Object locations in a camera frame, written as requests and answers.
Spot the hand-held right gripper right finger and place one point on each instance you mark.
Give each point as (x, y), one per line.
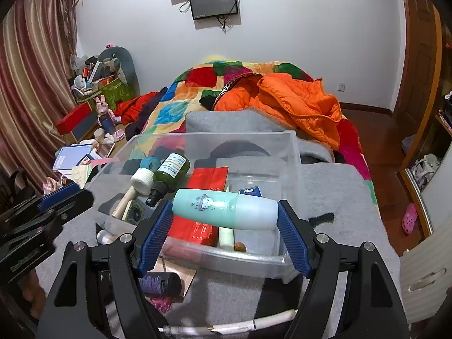
(293, 240)

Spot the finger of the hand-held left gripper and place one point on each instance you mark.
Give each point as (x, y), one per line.
(31, 243)
(60, 194)

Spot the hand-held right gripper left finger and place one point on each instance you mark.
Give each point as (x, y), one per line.
(155, 240)

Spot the light teal bottle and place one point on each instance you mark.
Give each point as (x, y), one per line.
(226, 208)

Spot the blue tape roll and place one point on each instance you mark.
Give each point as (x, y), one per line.
(146, 164)

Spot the clear plastic storage box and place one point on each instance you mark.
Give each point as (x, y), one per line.
(247, 148)

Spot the blue white notebook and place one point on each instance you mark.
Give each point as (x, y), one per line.
(70, 157)

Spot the purple bottle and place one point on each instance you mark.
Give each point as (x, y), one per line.
(159, 284)

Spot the wooden brush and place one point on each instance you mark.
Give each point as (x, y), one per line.
(123, 204)

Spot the small clear bottle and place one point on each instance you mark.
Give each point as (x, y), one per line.
(106, 237)

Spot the small brown nut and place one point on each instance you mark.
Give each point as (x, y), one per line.
(240, 246)

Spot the white tape roll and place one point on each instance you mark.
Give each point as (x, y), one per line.
(141, 182)

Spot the pink glittery pouch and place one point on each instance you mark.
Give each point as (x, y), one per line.
(160, 303)

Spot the small blue box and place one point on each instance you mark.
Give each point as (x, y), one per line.
(250, 191)

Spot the dark green spray bottle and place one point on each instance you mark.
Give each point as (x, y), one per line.
(173, 169)

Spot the red box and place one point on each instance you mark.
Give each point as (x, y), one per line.
(76, 120)

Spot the red packet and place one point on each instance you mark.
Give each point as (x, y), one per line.
(208, 180)

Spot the white plastic tube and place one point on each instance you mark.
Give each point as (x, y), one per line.
(268, 319)

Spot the small pink shoes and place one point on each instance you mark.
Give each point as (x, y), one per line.
(119, 135)

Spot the dark blue bottle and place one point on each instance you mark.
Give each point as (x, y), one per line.
(107, 123)

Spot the pink bunny toy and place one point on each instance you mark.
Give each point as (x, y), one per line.
(103, 106)

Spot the dark purple garment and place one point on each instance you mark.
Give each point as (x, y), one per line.
(141, 125)

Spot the green cardboard box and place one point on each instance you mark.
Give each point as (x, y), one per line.
(114, 93)

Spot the red garment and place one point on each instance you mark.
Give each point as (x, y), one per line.
(136, 107)

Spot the pink slipper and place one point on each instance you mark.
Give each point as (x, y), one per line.
(409, 219)

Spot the striped pink curtain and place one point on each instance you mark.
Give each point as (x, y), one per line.
(28, 77)

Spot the orange puffer jacket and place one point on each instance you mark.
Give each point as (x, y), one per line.
(293, 106)

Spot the white plastic stool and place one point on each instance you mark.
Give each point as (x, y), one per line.
(427, 272)

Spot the pale bag on floor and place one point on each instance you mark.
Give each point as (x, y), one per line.
(425, 167)

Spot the white wardrobe door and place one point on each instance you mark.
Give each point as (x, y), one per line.
(441, 197)

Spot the colourful patchwork blanket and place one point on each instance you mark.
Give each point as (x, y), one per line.
(197, 77)

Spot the wooden wardrobe shelf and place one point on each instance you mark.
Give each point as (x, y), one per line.
(438, 120)

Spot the wooden door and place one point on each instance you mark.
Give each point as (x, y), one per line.
(416, 60)

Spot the white wall socket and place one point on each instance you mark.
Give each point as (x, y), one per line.
(341, 85)

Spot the small wall monitor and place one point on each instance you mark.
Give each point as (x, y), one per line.
(213, 1)

